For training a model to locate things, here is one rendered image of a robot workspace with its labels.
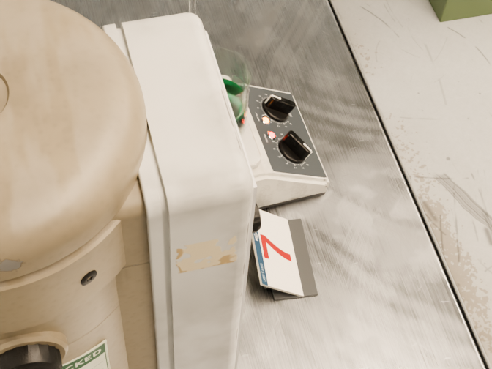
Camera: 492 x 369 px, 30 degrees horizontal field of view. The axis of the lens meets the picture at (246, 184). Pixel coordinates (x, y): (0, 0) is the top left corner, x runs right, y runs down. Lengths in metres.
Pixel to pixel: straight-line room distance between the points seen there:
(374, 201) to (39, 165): 0.76
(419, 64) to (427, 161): 0.14
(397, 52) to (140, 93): 0.87
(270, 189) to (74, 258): 0.68
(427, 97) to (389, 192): 0.15
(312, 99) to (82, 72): 0.80
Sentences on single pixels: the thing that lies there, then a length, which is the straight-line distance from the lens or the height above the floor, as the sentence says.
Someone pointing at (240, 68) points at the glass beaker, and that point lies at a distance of 0.89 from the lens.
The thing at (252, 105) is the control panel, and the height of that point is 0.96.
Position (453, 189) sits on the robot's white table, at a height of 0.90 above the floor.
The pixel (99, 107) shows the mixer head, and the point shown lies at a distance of 0.27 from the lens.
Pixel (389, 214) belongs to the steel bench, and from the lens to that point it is 0.99.
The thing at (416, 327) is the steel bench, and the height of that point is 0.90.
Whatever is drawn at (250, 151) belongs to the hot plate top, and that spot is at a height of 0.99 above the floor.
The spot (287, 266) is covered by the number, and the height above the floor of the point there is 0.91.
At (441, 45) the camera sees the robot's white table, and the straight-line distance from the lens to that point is 1.16.
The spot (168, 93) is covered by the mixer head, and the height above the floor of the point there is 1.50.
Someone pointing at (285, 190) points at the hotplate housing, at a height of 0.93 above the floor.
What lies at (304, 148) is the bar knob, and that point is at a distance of 0.95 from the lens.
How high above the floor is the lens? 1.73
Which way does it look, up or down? 56 degrees down
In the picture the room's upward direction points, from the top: 5 degrees clockwise
